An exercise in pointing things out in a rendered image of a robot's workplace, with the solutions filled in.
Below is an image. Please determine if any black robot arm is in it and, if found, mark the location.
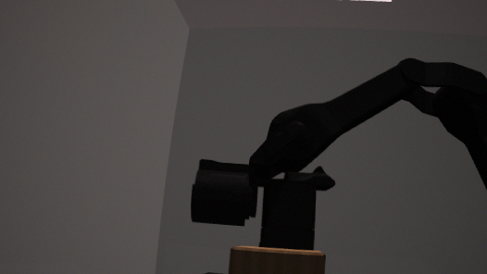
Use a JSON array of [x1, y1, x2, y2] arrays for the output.
[[191, 58, 487, 230]]

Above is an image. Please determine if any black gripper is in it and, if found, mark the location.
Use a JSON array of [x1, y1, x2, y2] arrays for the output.
[[259, 228, 315, 251]]

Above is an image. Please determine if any brown wooden post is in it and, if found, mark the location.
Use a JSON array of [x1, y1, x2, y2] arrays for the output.
[[229, 246, 326, 274]]

